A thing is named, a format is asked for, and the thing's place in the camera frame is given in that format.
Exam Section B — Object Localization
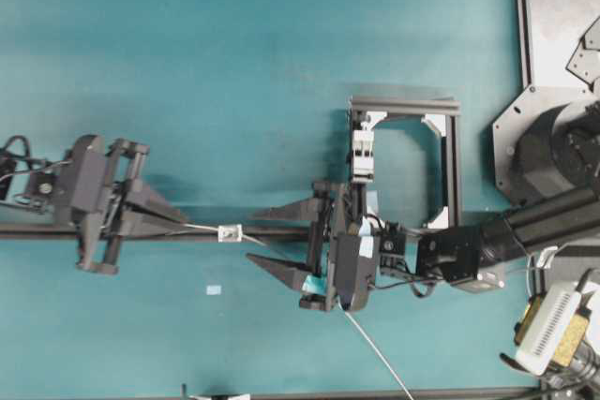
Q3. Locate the white bracket with hole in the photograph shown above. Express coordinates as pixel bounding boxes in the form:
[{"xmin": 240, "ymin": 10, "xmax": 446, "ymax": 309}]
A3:
[{"xmin": 217, "ymin": 224, "xmax": 244, "ymax": 243}]

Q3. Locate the long black aluminium rail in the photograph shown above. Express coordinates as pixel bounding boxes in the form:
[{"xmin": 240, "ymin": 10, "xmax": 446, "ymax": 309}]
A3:
[{"xmin": 1, "ymin": 223, "xmax": 308, "ymax": 243}]

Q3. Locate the black rail at bottom edge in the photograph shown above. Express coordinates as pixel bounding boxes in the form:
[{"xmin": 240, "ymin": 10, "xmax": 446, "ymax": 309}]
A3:
[{"xmin": 181, "ymin": 383, "xmax": 600, "ymax": 400}]

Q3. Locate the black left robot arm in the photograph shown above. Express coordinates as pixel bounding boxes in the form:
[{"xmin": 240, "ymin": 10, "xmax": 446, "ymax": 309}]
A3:
[{"xmin": 1, "ymin": 135, "xmax": 188, "ymax": 275}]

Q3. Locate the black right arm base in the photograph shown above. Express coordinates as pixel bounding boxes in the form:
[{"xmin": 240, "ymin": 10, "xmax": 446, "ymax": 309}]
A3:
[{"xmin": 492, "ymin": 85, "xmax": 599, "ymax": 206}]

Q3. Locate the thin white wire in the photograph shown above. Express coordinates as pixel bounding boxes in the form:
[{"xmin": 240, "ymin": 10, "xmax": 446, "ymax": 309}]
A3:
[{"xmin": 180, "ymin": 222, "xmax": 416, "ymax": 400}]

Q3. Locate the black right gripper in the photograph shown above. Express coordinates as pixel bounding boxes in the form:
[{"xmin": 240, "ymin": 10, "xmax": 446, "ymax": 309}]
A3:
[{"xmin": 247, "ymin": 182, "xmax": 379, "ymax": 312}]

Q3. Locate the white cable at right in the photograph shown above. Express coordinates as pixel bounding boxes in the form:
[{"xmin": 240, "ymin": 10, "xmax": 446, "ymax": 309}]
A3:
[{"xmin": 521, "ymin": 252, "xmax": 540, "ymax": 301}]

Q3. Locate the white ventilated power adapter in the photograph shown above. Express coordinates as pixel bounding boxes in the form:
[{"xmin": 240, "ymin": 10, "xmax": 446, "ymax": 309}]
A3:
[{"xmin": 515, "ymin": 281, "xmax": 599, "ymax": 377}]

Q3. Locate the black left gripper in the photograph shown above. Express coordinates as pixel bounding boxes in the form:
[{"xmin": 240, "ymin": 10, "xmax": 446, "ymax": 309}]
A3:
[{"xmin": 55, "ymin": 135, "xmax": 188, "ymax": 274}]

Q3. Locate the white terminal block clamp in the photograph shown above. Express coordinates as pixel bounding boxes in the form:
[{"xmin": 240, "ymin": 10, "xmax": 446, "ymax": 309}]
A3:
[{"xmin": 351, "ymin": 130, "xmax": 374, "ymax": 184}]

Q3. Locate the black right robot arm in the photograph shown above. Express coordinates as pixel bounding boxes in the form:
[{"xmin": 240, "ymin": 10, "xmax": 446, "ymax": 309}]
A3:
[{"xmin": 247, "ymin": 179, "xmax": 599, "ymax": 312}]

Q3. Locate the blue tape on table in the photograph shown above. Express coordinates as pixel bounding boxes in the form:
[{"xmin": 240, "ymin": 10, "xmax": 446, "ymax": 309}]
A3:
[{"xmin": 206, "ymin": 285, "xmax": 221, "ymax": 296}]

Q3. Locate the black aluminium square frame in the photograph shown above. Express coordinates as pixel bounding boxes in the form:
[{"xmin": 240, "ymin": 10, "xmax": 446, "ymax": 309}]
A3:
[{"xmin": 347, "ymin": 96, "xmax": 462, "ymax": 232}]

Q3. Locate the white label tag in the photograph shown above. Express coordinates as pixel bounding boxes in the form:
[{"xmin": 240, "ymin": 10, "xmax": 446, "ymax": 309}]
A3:
[{"xmin": 536, "ymin": 245, "xmax": 560, "ymax": 270}]

